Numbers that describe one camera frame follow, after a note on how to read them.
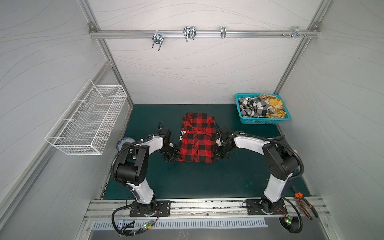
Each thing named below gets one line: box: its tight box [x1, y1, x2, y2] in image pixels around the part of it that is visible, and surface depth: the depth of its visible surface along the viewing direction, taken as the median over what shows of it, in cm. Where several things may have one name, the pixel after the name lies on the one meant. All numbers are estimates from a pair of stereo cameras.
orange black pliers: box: [291, 185, 319, 221], surface depth 76 cm
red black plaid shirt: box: [179, 112, 216, 164], surface depth 97 cm
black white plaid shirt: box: [238, 97, 271, 118], surface depth 109 cm
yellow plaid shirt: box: [258, 94, 287, 119], surface depth 107 cm
